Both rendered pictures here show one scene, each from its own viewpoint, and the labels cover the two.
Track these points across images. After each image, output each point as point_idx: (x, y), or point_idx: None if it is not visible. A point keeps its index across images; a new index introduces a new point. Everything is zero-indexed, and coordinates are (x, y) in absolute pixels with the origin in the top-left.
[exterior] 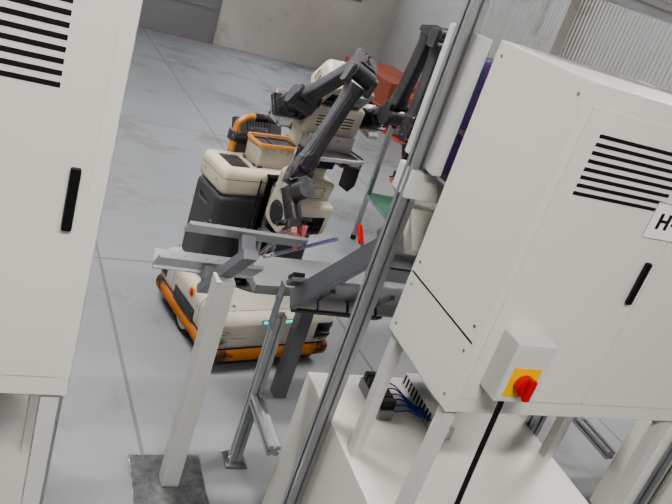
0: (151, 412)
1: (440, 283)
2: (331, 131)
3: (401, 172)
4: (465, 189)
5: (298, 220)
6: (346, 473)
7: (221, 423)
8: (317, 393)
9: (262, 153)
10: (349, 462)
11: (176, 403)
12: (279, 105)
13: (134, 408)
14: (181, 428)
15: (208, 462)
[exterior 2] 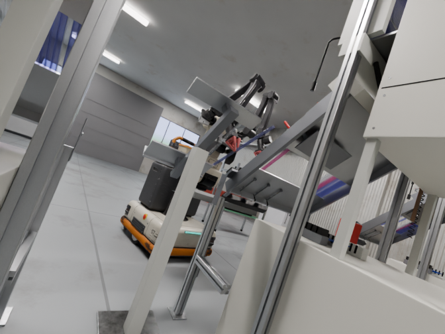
0: (116, 282)
1: (436, 67)
2: (247, 99)
3: (348, 44)
4: (434, 8)
5: (236, 134)
6: (343, 275)
7: (163, 289)
8: (272, 226)
9: (187, 150)
10: (344, 263)
11: (133, 278)
12: (205, 113)
13: (104, 279)
14: (152, 275)
15: (159, 315)
